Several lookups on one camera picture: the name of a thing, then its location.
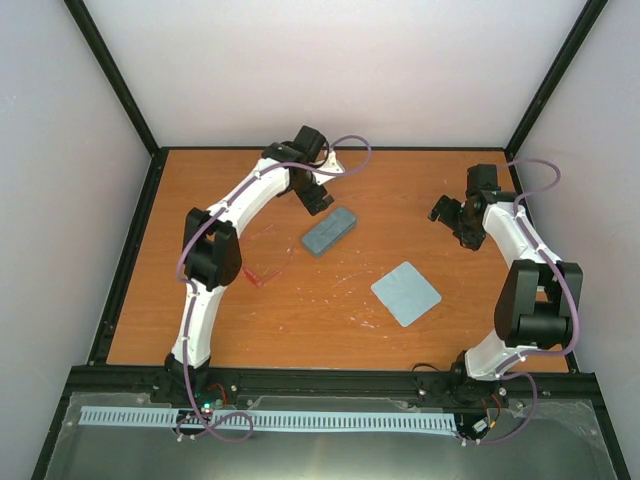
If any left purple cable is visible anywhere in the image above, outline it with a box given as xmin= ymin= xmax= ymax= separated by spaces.
xmin=173 ymin=134 xmax=373 ymax=444

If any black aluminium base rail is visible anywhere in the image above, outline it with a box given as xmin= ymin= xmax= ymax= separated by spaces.
xmin=61 ymin=364 xmax=604 ymax=409

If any black frame post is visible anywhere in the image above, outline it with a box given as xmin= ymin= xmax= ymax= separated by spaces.
xmin=63 ymin=0 xmax=160 ymax=157
xmin=504 ymin=0 xmax=608 ymax=160

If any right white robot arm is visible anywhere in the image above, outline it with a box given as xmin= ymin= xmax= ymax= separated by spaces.
xmin=429 ymin=164 xmax=583 ymax=407

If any blue slotted cable duct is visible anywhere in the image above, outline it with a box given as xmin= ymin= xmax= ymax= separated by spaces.
xmin=78 ymin=406 xmax=457 ymax=435

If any blue cleaning cloth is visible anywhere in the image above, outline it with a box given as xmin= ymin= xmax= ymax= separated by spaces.
xmin=371 ymin=262 xmax=442 ymax=328

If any black frame post left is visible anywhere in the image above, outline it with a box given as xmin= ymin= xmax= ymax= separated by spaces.
xmin=63 ymin=0 xmax=160 ymax=157

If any black frame post right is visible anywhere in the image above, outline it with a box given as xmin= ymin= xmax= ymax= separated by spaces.
xmin=504 ymin=0 xmax=608 ymax=160

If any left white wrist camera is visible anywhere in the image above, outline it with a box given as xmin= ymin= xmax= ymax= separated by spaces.
xmin=319 ymin=151 xmax=346 ymax=177

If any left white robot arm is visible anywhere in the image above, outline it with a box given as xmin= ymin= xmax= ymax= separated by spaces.
xmin=165 ymin=126 xmax=344 ymax=403

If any metal front plate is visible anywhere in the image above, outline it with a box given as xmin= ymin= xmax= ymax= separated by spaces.
xmin=45 ymin=394 xmax=616 ymax=479

